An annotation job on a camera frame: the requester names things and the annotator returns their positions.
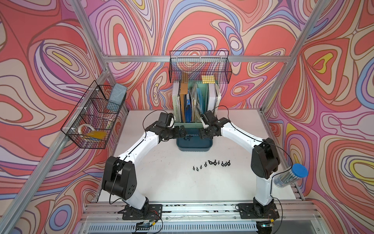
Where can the mint green file organizer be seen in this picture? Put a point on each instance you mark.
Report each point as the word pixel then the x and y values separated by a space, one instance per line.
pixel 198 95

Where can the grey blue sponge block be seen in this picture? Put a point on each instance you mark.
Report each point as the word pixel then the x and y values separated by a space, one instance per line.
pixel 118 93

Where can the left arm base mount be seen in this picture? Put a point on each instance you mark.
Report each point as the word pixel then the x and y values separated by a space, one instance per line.
pixel 149 211

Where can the white tape roll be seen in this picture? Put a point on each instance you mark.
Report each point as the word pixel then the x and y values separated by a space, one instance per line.
pixel 85 128

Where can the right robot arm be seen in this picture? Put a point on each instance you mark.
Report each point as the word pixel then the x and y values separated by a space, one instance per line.
pixel 264 160

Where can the blue folder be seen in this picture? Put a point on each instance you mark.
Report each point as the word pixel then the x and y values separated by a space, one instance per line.
pixel 188 110

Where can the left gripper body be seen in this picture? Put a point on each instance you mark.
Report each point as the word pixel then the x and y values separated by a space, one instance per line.
pixel 173 133

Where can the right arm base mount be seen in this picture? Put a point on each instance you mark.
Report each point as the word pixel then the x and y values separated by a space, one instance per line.
pixel 257 211

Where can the black wire basket left wall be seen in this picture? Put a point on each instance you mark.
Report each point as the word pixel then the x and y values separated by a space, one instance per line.
pixel 94 109

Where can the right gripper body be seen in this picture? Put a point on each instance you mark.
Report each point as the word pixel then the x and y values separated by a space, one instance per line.
pixel 206 132

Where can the brown folder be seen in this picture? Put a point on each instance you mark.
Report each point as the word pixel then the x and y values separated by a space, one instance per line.
pixel 183 92

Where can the black wire basket wall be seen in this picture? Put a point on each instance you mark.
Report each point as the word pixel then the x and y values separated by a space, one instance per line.
pixel 187 66
pixel 94 109

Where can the aluminium front rail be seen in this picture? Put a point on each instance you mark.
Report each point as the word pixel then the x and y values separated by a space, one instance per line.
pixel 217 217

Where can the teal plastic storage tray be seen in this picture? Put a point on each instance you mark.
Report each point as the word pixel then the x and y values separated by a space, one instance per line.
pixel 196 144

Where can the blue lid clear jar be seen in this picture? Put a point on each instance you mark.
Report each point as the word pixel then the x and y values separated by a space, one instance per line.
pixel 296 172

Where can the yellow sticky note pad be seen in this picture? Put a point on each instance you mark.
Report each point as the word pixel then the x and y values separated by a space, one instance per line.
pixel 208 79

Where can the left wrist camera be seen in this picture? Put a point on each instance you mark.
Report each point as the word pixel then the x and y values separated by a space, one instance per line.
pixel 164 120

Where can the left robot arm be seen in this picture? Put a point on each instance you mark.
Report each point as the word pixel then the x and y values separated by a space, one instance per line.
pixel 119 176

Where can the white binder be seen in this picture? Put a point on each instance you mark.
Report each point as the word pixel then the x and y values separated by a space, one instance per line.
pixel 211 97

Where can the yellow pad in basket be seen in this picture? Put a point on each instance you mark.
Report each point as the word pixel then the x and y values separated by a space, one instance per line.
pixel 95 136

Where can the black wire basket back wall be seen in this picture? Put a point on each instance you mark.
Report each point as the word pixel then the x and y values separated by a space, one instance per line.
pixel 187 66

